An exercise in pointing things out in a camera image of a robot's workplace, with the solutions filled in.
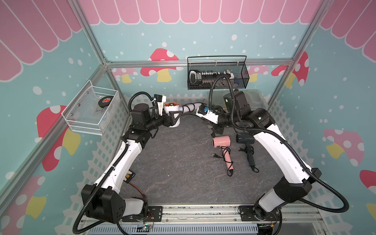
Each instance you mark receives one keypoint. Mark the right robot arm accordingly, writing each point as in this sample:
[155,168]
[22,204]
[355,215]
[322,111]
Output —
[298,176]

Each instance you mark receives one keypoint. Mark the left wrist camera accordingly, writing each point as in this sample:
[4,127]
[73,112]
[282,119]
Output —
[159,101]

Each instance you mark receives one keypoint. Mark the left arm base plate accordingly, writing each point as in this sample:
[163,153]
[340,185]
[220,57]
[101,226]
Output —
[151,214]

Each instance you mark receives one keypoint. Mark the black magenta hair dryer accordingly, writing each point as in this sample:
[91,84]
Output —
[248,140]

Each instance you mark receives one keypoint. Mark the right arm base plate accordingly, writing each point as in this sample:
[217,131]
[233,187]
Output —
[249,213]

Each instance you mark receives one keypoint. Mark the black wire mesh basket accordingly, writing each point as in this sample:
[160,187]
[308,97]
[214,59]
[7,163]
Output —
[203,71]

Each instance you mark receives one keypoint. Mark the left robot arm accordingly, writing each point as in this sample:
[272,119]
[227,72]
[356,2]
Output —
[101,200]

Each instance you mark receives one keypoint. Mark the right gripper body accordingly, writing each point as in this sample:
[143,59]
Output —
[223,121]

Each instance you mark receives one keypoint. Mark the white wire mesh basket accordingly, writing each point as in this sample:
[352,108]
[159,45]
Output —
[83,115]

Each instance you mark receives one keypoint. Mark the green clear-lid storage box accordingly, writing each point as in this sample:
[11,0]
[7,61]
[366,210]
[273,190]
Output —
[255,99]

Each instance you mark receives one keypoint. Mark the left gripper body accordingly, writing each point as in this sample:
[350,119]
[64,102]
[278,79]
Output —
[164,120]

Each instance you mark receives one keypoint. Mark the black red tape measure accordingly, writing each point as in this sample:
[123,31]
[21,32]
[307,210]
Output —
[105,101]

